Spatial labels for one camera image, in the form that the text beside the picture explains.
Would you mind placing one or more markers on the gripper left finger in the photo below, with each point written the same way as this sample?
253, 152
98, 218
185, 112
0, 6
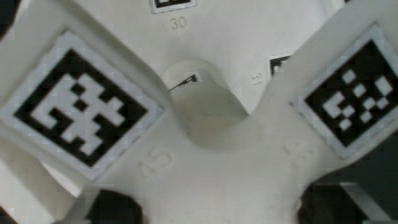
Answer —
103, 207

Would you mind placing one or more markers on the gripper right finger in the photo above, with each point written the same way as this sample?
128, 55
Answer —
350, 201

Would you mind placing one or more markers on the white cross-shaped table base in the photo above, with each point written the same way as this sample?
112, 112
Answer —
219, 173

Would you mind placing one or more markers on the white cylindrical table leg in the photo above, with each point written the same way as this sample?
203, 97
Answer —
206, 104

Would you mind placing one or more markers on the white round table top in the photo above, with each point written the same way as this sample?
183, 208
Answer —
237, 40

